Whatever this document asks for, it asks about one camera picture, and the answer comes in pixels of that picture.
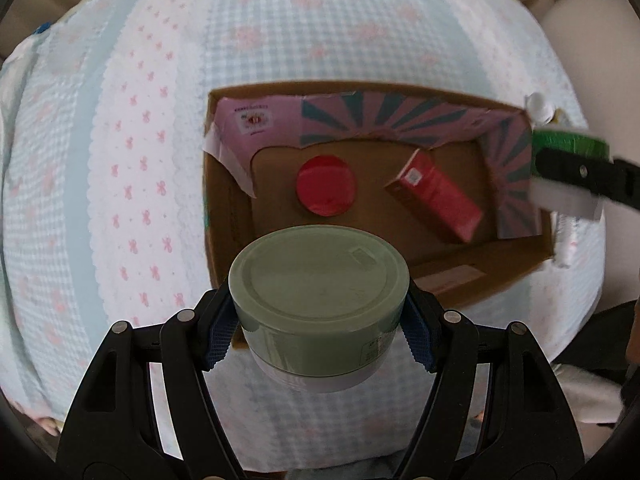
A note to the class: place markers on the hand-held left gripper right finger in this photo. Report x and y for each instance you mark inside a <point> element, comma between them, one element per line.
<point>418,334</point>

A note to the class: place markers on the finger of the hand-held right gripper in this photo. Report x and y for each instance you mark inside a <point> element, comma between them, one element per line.
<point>580,171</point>

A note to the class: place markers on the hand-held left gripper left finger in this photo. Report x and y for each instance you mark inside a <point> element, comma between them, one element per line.
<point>220,336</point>

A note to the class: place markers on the green and white carton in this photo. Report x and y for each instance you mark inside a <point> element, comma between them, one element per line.
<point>567,141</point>

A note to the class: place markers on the pale green round jar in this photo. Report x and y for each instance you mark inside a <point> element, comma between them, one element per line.
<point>315,280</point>

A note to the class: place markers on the cardboard box with pink lining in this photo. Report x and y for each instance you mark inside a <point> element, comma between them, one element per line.
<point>380,180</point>

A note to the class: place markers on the white printed tube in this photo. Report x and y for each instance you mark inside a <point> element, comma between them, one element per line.
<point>566,242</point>

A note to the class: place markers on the red rectangular carton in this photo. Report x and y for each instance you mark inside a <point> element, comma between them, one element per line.
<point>437,200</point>

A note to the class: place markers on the red round lid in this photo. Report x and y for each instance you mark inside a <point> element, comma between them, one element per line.
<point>326,185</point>

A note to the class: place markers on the checked blanket with pink bows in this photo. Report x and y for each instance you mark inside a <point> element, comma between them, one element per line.
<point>125,185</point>

